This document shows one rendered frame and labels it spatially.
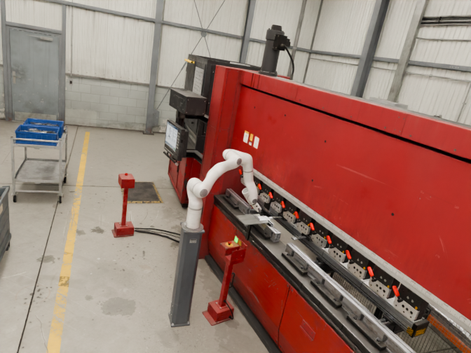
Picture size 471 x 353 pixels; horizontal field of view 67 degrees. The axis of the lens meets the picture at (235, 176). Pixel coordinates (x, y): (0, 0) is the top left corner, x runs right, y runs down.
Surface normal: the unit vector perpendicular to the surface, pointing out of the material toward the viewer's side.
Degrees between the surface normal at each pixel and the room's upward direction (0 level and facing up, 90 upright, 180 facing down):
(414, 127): 90
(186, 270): 90
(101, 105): 90
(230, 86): 90
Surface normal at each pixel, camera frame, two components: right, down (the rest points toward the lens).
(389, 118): -0.88, 0.01
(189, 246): 0.32, 0.36
